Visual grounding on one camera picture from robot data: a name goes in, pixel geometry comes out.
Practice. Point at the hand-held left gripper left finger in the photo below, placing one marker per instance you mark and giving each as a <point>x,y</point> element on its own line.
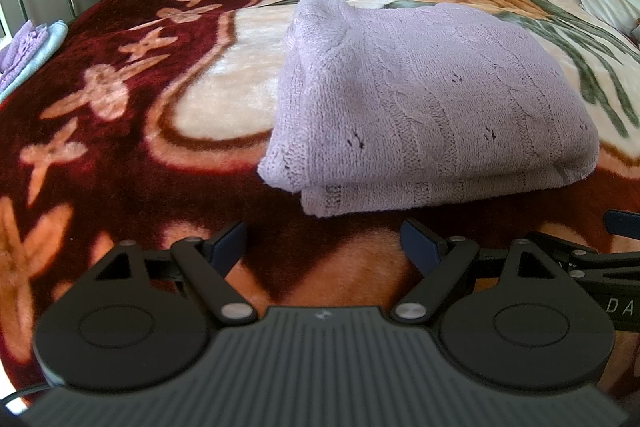
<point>227,247</point>

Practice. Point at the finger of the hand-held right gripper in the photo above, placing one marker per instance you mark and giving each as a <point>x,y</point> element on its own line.
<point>622,224</point>
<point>600,264</point>

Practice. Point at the lilac knitted cardigan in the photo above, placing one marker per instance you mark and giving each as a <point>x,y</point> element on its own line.
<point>425,107</point>

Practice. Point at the floral plush blanket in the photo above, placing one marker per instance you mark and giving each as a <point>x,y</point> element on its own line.
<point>125,132</point>

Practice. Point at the purple folded cloth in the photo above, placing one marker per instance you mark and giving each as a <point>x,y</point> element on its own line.
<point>20,49</point>

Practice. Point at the light blue folded cloth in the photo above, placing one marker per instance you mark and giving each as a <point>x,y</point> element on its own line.
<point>47,44</point>

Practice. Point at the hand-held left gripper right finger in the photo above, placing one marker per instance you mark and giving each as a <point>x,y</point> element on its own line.
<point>417,244</point>

